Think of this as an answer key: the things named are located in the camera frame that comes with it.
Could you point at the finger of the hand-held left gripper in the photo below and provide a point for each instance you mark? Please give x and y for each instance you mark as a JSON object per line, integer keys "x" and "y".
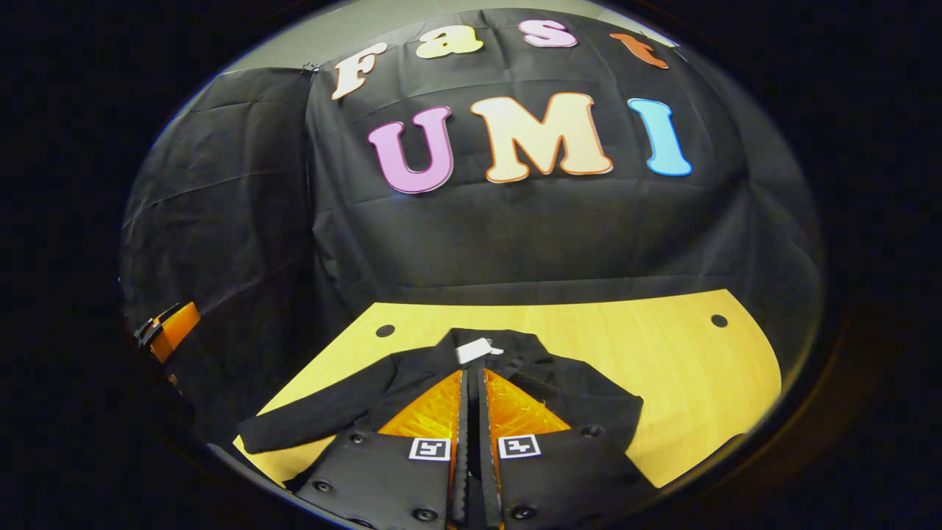
{"x": 176, "y": 327}

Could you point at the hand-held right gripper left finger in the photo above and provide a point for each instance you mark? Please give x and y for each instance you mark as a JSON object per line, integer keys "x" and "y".
{"x": 462, "y": 471}

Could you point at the black jacket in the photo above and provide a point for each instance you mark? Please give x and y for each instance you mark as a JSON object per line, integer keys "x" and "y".
{"x": 353, "y": 401}

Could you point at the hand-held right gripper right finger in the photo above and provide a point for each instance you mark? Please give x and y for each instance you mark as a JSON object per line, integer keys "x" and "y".
{"x": 487, "y": 471}

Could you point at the black backdrop cloth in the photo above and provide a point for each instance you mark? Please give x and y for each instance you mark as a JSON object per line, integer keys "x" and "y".
{"x": 515, "y": 235}

